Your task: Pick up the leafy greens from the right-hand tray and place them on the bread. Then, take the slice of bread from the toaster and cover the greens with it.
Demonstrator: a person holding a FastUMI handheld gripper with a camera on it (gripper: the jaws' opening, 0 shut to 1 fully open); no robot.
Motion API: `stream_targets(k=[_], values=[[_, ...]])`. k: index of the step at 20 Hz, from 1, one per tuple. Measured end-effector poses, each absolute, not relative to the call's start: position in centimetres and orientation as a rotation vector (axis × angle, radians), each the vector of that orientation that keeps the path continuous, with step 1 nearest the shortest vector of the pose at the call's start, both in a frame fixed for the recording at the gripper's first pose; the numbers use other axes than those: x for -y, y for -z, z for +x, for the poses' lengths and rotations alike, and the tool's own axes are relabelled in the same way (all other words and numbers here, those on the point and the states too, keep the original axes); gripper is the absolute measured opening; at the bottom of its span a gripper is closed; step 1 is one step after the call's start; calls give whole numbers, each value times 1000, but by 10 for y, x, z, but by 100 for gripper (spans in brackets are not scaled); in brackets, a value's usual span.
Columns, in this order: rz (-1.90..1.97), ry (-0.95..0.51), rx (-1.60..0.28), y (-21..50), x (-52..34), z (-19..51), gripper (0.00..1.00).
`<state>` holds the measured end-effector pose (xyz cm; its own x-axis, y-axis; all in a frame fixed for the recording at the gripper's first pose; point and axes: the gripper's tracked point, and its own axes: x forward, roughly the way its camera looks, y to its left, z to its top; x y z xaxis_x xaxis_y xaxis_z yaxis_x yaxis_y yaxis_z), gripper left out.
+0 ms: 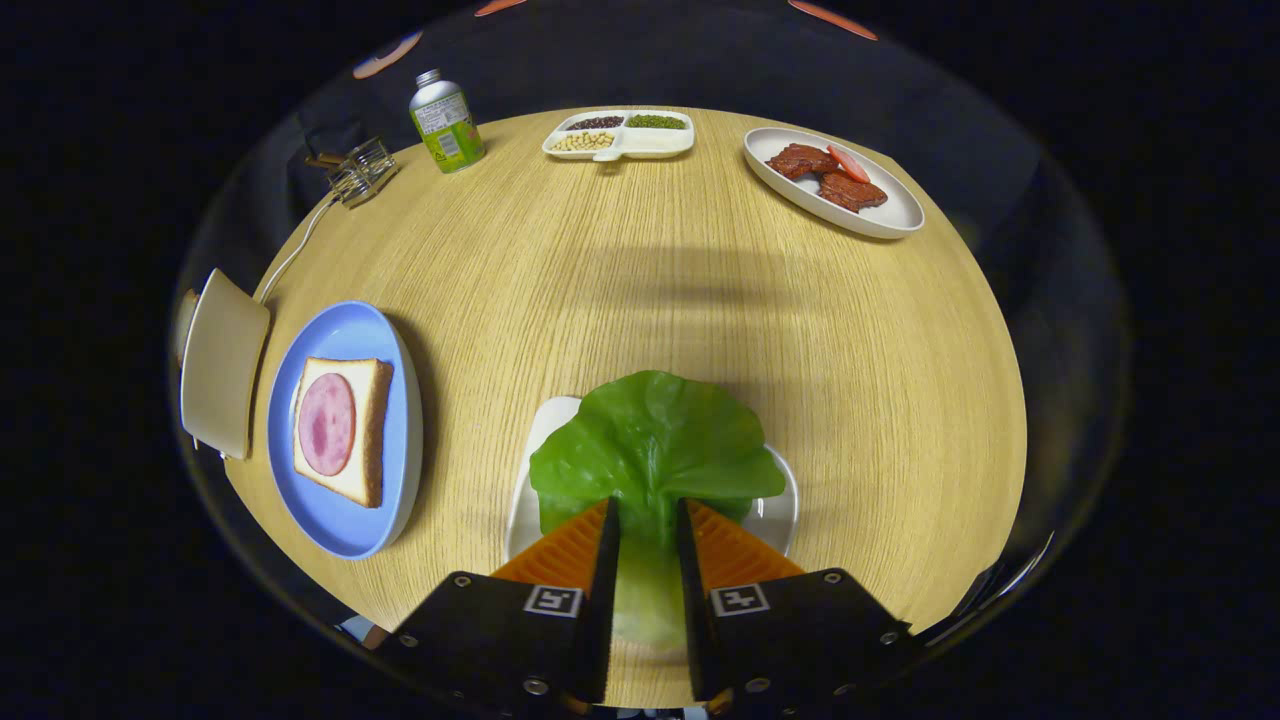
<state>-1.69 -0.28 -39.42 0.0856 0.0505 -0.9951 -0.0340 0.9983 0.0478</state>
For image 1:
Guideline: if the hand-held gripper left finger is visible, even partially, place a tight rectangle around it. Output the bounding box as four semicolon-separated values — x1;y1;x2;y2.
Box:
375;498;623;711

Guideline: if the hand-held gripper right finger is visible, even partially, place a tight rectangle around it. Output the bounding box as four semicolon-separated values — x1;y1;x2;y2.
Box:
675;498;916;708

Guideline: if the green lettuce leaf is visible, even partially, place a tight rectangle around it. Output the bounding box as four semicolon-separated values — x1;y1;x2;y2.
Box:
528;370;787;651

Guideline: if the white curved plate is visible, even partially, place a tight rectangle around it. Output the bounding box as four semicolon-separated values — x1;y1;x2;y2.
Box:
503;396;801;561

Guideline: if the blue plate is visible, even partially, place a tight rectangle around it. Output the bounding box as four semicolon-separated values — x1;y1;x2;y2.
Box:
266;301;424;561

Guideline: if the bread slice with ham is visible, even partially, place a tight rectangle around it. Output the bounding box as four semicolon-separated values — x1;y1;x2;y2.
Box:
292;357;394;509

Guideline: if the pink ham slice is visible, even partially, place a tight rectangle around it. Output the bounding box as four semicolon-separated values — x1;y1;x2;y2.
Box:
298;373;357;477

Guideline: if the white oval plate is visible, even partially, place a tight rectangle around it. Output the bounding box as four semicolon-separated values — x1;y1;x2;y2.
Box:
743;126;926;241

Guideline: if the brown meat slice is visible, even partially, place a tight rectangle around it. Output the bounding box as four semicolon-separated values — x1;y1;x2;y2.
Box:
818;172;889;213
766;143;839;181

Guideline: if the white toaster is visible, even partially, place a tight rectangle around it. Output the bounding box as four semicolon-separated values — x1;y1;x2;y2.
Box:
178;268;271;461

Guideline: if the white divided dish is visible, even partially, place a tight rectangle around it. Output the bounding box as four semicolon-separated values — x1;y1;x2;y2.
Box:
542;109;696;163

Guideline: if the silver green bottle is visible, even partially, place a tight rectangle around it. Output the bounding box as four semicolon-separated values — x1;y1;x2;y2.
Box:
409;69;488;175

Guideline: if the black backdrop cloth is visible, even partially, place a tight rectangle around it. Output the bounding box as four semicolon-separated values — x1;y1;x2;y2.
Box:
175;0;1131;501

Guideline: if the white toaster cable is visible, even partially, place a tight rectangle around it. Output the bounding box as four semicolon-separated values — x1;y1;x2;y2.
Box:
255;190;346;306

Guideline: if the wire mesh basket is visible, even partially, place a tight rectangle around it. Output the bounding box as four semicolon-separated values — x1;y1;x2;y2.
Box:
325;137;401;209

